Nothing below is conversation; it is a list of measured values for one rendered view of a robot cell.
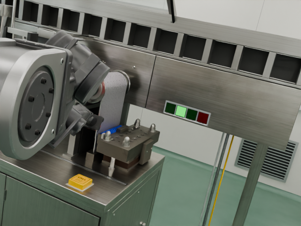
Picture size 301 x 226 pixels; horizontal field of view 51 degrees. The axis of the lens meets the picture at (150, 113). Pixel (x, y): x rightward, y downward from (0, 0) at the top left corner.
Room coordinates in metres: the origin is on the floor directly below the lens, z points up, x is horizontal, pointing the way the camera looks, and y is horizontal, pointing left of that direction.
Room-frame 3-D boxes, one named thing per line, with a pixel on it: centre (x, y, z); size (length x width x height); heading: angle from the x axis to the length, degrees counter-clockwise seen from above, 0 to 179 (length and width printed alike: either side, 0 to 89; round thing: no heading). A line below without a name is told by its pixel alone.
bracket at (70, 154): (1.41, 0.34, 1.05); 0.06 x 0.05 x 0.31; 160
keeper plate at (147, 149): (1.51, -0.02, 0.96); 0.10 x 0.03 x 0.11; 160
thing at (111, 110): (1.52, 0.20, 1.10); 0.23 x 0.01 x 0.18; 160
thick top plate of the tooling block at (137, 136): (1.52, 0.07, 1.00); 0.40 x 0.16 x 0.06; 160
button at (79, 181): (1.16, 0.22, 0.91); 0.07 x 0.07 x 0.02; 70
